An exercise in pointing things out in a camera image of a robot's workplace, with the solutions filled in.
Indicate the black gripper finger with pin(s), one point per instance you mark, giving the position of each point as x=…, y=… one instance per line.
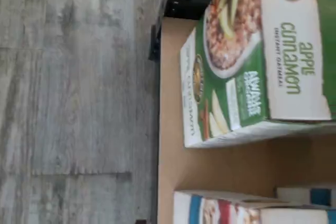
x=141, y=221

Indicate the blue flax oatmeal box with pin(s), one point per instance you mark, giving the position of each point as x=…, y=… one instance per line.
x=299, y=195
x=223, y=211

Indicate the green apple cinnamon oatmeal box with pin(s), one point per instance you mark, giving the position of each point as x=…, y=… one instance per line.
x=328, y=24
x=236, y=77

